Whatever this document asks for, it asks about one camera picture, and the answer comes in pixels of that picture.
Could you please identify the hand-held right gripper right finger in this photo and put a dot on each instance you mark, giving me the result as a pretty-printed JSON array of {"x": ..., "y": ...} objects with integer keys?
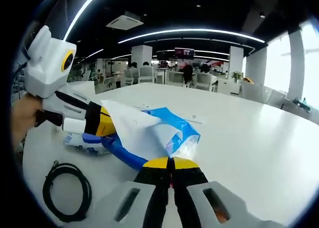
[{"x": 192, "y": 185}]

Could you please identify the blue tissue pack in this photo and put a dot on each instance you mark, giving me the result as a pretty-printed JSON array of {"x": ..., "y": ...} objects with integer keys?
[{"x": 184, "y": 128}]

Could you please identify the potted green plant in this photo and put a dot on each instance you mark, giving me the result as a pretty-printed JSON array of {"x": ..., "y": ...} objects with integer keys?
[{"x": 236, "y": 76}]

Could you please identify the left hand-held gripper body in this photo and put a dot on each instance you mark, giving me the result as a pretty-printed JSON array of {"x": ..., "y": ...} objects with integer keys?
[{"x": 47, "y": 68}]

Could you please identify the hanging display screen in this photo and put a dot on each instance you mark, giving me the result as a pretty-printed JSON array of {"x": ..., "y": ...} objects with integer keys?
[{"x": 184, "y": 53}]

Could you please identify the person's left hand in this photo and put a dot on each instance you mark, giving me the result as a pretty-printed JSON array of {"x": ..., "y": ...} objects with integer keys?
[{"x": 25, "y": 113}]

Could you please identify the long curved ceiling light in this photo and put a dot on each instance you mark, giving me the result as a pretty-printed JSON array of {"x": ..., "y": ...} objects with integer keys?
[{"x": 194, "y": 30}]

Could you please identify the teal object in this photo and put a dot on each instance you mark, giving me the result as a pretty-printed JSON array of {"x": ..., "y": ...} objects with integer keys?
[{"x": 302, "y": 104}]

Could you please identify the orange object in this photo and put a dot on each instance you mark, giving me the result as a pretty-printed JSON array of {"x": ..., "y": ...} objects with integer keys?
[{"x": 248, "y": 80}]

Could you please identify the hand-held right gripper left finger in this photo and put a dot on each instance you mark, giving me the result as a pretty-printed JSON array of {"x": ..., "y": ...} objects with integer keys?
[{"x": 149, "y": 188}]

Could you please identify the blue wet wipes pack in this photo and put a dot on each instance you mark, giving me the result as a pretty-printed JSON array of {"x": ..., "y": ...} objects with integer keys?
[{"x": 74, "y": 143}]

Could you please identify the ceiling air conditioner unit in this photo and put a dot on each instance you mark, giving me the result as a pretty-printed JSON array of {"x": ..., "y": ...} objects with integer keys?
[{"x": 124, "y": 21}]

